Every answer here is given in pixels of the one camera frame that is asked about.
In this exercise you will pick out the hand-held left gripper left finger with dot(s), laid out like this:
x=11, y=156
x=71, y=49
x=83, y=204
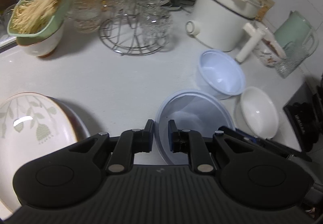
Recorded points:
x=147, y=138

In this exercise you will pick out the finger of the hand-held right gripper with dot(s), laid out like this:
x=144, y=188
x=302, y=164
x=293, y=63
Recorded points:
x=275, y=145

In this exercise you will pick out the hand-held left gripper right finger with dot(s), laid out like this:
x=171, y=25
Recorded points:
x=174, y=138

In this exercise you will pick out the light blue plastic bowl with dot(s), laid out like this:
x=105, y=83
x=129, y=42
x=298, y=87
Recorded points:
x=191, y=112
x=219, y=75

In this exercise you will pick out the white plate with pink rose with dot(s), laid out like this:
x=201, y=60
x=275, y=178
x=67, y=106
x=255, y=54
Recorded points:
x=80, y=123

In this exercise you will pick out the white leaf-pattern plate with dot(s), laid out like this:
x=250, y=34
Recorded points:
x=25, y=123

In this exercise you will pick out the small white bowl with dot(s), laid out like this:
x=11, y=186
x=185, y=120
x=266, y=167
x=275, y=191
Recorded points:
x=257, y=110

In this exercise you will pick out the black gas stove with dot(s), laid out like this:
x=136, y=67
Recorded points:
x=305, y=117

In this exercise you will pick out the textured glass tumbler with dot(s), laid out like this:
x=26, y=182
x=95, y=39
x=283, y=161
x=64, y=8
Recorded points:
x=290, y=62

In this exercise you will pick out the pale green pitcher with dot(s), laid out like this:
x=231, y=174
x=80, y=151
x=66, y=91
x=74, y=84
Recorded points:
x=292, y=29

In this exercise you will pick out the white electric cooker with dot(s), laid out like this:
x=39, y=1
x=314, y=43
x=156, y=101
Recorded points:
x=219, y=21

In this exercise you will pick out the white bowl with brown foot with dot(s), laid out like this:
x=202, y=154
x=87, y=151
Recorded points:
x=45, y=45

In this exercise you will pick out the brown paper packet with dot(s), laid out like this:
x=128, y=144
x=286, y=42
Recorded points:
x=266, y=8

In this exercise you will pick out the green strainer basket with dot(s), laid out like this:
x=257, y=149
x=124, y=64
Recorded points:
x=58, y=19

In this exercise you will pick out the bunch of enoki mushrooms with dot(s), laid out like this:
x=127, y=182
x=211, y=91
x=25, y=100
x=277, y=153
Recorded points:
x=37, y=9

